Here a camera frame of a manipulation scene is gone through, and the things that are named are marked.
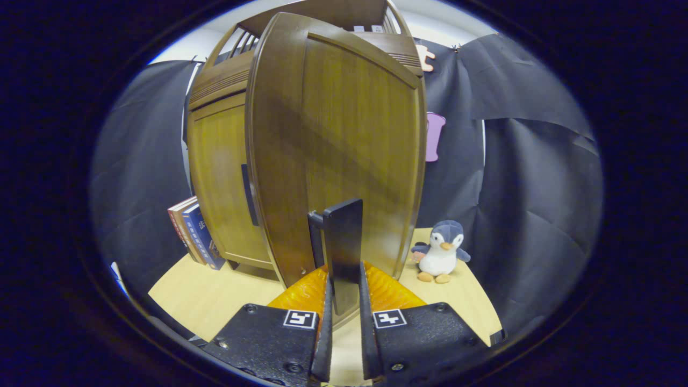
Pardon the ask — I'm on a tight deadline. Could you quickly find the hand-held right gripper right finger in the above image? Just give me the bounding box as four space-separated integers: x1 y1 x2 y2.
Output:
357 262 491 386

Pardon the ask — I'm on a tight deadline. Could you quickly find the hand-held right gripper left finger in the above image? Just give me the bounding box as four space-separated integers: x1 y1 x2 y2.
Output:
200 263 334 387

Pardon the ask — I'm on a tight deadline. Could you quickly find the wooden shoe cabinet door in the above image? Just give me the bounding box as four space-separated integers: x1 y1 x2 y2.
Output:
187 91 275 269
246 12 428 328

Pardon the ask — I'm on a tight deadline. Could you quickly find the wooden double-door shoe cabinet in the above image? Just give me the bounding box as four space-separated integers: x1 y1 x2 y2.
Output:
185 0 425 272

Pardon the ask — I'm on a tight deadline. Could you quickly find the penguin plush toy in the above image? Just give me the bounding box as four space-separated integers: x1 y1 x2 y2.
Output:
411 219 472 284

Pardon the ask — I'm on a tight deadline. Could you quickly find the blue book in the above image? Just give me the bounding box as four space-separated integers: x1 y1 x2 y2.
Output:
182 203 226 270

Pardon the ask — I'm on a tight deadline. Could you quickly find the red-brown book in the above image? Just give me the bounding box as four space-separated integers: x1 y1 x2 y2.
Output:
168 196 204 265

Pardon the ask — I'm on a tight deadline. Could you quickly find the black backdrop cloth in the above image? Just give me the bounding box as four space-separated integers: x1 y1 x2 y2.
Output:
90 33 604 334

